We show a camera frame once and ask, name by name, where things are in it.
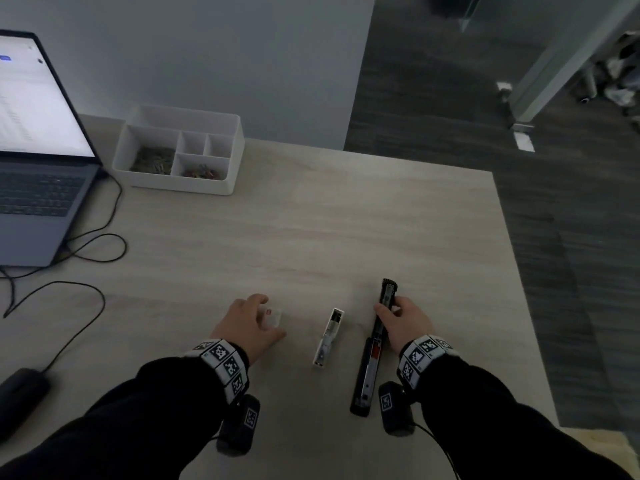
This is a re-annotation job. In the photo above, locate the black stapler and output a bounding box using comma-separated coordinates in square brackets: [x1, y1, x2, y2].
[349, 278, 399, 418]

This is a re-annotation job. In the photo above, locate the grey metal partition frame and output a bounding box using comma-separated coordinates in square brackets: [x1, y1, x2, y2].
[509, 0, 640, 131]

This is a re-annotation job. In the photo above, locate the thin black camera cable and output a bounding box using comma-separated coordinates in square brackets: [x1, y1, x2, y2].
[413, 424, 460, 480]

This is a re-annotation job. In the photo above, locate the black power adapter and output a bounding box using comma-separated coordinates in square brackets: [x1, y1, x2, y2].
[0, 368, 52, 443]

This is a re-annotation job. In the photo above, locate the person's left hand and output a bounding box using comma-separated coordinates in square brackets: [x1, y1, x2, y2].
[210, 294, 287, 366]

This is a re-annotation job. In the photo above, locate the black laptop cable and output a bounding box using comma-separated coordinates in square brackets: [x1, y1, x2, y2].
[0, 169, 128, 375]

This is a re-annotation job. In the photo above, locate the person's right hand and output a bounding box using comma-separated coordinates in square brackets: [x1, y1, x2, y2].
[374, 296, 435, 356]

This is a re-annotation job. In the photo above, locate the grey open laptop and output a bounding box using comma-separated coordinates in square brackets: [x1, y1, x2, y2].
[0, 30, 105, 268]

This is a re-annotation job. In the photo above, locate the right marker wristband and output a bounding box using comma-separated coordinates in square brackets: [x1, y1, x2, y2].
[397, 335, 459, 391]

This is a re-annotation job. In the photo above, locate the marker wristband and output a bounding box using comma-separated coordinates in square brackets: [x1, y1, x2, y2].
[182, 338, 250, 406]
[397, 335, 459, 391]

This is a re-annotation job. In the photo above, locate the pile of colourful pins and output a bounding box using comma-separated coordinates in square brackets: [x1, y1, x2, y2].
[181, 164, 226, 180]

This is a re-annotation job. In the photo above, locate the left marker wristband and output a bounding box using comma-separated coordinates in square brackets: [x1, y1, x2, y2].
[182, 338, 250, 406]

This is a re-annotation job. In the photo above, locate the white chair base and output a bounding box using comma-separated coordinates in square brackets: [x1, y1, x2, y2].
[579, 42, 640, 108]

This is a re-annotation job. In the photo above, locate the person's right forearm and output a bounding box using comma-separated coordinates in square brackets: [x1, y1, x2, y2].
[414, 356, 637, 480]

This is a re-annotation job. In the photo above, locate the person's left forearm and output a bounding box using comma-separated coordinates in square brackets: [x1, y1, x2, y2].
[0, 352, 231, 480]

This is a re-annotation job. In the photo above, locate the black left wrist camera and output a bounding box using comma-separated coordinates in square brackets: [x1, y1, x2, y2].
[215, 394, 261, 457]

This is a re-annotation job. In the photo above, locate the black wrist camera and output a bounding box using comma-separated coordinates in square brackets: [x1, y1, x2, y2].
[378, 381, 416, 438]
[215, 394, 261, 457]

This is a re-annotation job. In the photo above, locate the white desk organizer tray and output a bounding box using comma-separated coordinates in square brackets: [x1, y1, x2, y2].
[111, 104, 246, 196]

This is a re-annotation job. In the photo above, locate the pile of silver paper clips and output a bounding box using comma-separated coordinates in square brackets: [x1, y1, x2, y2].
[130, 146, 176, 174]

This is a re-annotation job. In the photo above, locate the white stapler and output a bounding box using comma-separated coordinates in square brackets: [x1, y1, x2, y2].
[312, 308, 346, 370]

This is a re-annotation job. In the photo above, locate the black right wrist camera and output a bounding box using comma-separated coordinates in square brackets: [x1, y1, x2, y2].
[378, 381, 416, 438]

